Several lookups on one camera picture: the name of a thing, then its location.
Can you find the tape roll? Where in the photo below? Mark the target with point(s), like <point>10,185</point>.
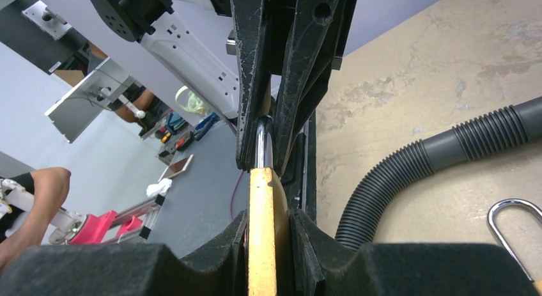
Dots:
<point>190,102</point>

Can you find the white cloth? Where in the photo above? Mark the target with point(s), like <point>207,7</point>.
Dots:
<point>159,188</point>

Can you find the person forearm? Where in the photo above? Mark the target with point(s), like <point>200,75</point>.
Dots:
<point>50,187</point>

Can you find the aluminium frame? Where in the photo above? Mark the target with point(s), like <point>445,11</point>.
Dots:
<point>78,108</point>

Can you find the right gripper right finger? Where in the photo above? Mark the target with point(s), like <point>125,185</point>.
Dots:
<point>325,267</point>

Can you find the brass padlock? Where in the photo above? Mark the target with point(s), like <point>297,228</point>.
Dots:
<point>515,224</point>
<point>268,242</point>

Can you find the smartphone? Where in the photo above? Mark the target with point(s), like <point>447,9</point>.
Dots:
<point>176,168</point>

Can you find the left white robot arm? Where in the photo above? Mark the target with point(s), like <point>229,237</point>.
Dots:
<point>158,28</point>

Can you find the red clamp fixture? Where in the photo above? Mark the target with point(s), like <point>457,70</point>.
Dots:
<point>131,225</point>

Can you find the tool tray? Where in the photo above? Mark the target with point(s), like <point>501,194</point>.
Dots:
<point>175,134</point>

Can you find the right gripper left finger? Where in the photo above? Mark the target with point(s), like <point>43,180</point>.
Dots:
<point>215,268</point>

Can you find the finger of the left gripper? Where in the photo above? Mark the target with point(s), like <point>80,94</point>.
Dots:
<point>314,48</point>
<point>250,26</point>

